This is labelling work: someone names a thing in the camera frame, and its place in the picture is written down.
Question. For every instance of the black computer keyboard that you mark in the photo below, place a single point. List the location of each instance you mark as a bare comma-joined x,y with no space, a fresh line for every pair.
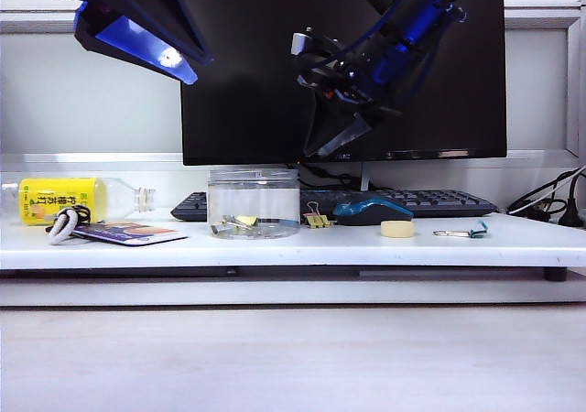
448,201

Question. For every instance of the blue and black mouse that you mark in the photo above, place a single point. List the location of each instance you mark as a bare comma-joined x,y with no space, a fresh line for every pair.
375,215

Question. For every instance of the yellow label plastic bottle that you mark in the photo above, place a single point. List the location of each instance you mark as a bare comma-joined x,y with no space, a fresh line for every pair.
59,192

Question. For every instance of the cream masking tape roll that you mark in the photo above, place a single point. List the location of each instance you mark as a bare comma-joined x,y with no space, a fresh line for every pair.
397,229

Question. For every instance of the clear plastic jar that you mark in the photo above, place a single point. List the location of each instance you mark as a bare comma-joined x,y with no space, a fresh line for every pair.
252,192

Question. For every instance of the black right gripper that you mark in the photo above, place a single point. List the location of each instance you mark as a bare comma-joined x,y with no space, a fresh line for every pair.
339,78

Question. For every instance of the purple orange card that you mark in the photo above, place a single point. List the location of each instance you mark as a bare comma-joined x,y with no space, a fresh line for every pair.
137,236

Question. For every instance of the black power plug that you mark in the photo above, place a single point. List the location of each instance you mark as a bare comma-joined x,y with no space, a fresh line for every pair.
570,217

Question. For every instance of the white desk riser board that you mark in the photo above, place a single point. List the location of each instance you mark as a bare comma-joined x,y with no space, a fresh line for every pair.
412,249

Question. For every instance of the blue binder clip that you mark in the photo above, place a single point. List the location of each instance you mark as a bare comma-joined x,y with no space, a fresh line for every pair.
288,223

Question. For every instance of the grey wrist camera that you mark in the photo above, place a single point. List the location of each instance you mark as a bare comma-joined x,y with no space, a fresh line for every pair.
300,43

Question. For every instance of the black blue right robot arm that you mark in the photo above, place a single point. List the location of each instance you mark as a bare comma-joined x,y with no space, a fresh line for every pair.
426,18

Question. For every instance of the black computer monitor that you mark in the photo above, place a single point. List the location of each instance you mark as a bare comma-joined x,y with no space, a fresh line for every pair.
247,110

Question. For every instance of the teal binder clip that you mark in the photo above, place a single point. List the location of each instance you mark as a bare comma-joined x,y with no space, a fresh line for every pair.
478,233

